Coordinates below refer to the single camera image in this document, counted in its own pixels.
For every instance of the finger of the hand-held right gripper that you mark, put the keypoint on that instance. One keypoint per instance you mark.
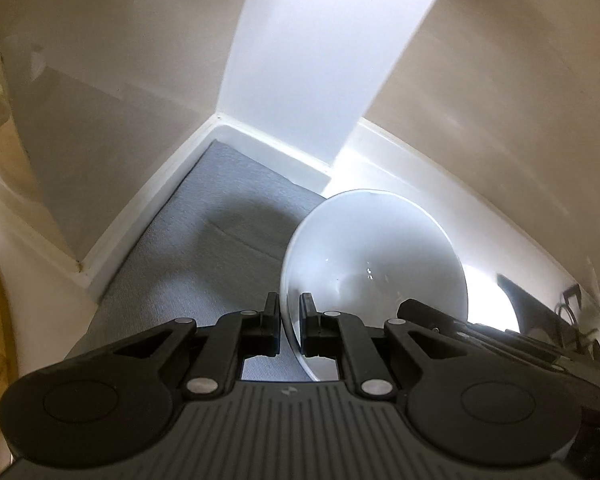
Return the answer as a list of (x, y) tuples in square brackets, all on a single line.
[(425, 312)]

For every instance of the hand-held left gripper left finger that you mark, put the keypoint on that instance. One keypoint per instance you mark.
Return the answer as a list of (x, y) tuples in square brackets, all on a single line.
[(275, 312)]

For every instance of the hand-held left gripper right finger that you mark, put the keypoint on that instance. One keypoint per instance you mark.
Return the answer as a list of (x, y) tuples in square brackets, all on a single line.
[(307, 315)]

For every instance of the plain white bowl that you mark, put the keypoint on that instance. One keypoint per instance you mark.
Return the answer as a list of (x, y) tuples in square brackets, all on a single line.
[(380, 240)]

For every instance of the black glass cooktop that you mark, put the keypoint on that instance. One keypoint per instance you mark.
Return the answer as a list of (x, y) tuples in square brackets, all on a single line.
[(535, 310)]

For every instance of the black pan support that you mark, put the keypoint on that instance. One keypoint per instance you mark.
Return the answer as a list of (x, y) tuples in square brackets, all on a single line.
[(577, 310)]

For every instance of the grey cloth mat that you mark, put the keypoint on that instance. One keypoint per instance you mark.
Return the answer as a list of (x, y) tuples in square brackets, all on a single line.
[(189, 240)]

